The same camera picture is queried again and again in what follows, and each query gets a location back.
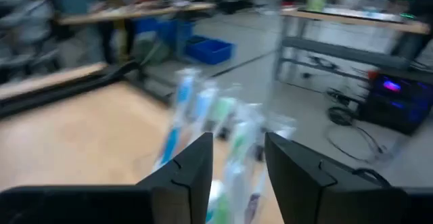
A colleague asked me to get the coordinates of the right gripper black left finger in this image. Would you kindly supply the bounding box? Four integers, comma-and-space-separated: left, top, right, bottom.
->
136, 132, 214, 224

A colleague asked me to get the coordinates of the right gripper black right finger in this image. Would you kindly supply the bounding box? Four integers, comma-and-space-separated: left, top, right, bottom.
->
264, 131, 411, 224

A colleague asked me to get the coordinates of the green white toothbrush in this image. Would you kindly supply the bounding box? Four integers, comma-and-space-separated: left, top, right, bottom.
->
209, 93, 240, 139
206, 115, 267, 224

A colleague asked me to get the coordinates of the black computer with lights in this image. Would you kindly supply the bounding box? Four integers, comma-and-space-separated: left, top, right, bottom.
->
360, 70, 433, 135

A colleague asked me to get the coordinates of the green bag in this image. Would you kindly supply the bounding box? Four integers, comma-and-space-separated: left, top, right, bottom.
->
133, 39, 170, 66

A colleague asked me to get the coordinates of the grey metal workbench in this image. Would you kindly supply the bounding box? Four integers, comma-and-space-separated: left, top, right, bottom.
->
273, 5, 433, 83

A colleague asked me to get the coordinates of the shelf rack with parts bins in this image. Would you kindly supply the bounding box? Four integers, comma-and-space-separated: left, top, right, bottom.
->
0, 0, 58, 79

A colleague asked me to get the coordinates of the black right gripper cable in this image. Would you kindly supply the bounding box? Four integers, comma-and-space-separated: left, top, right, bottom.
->
351, 167, 392, 188

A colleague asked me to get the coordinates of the coiled black floor cable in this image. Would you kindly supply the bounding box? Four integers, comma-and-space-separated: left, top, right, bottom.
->
324, 87, 395, 164

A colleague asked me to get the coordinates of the black aluminium table frame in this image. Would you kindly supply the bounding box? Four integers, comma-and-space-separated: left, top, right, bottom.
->
0, 60, 170, 120

